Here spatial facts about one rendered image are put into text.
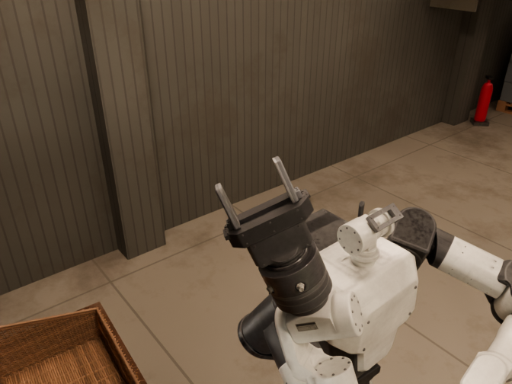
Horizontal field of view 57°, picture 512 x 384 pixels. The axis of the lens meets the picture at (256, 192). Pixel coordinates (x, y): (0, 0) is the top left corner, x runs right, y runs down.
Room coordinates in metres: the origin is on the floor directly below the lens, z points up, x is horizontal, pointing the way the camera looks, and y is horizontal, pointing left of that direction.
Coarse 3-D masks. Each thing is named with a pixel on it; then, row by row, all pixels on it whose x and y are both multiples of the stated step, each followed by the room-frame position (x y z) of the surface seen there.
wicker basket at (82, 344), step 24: (72, 312) 1.33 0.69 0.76; (96, 312) 1.36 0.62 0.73; (0, 336) 1.19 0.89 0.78; (24, 336) 1.23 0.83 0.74; (48, 336) 1.27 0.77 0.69; (72, 336) 1.31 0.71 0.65; (96, 336) 1.36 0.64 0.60; (0, 360) 1.17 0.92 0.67; (24, 360) 1.21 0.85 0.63; (48, 360) 1.24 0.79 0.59; (72, 360) 1.24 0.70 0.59; (96, 360) 1.24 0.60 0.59; (120, 360) 1.16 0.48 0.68
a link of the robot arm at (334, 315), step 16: (320, 288) 0.50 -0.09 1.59; (288, 304) 0.49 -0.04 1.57; (304, 304) 0.49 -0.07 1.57; (320, 304) 0.49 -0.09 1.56; (336, 304) 0.51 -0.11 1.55; (352, 304) 0.51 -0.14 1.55; (288, 320) 0.51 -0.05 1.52; (304, 320) 0.50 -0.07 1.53; (320, 320) 0.49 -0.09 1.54; (336, 320) 0.49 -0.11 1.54; (352, 320) 0.49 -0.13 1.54; (304, 336) 0.50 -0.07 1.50; (320, 336) 0.49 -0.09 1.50; (336, 336) 0.49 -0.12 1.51; (352, 336) 0.49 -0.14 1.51
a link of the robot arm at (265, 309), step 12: (264, 300) 0.70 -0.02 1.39; (252, 312) 0.70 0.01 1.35; (264, 312) 0.67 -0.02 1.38; (252, 324) 0.68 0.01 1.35; (264, 324) 0.66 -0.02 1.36; (252, 336) 0.66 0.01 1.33; (264, 336) 0.65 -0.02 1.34; (276, 336) 0.63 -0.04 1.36; (264, 348) 0.65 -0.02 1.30; (276, 348) 0.61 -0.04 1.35; (276, 360) 0.61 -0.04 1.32
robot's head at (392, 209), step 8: (376, 208) 0.85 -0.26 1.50; (384, 208) 0.82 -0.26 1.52; (392, 208) 0.83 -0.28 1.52; (368, 216) 0.79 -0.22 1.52; (376, 216) 0.80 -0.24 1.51; (392, 216) 0.83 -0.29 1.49; (400, 216) 0.82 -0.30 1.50; (376, 224) 0.78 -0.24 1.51; (384, 224) 0.79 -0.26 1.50; (376, 232) 0.77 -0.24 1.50
